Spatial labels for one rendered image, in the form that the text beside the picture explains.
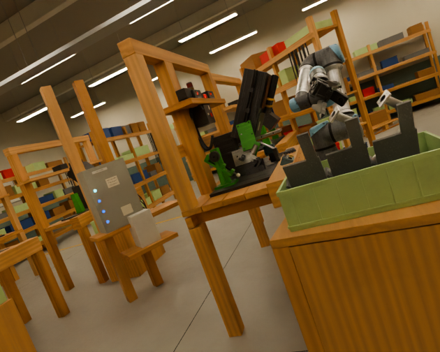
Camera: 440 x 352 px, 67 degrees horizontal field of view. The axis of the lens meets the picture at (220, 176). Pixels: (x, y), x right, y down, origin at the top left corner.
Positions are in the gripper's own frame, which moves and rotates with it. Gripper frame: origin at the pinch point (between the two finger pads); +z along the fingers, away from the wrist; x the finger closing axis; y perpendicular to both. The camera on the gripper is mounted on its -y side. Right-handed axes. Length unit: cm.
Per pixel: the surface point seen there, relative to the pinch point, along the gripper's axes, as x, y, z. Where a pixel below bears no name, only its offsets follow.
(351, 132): -2.0, -6.0, 16.7
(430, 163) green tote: 3.4, -28.6, 31.2
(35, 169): -631, 412, -546
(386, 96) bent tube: 13.9, -10.0, 14.5
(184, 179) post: -85, 44, -29
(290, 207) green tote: -34.0, 3.3, 30.1
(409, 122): 9.4, -21.5, 17.6
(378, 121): -210, -381, -676
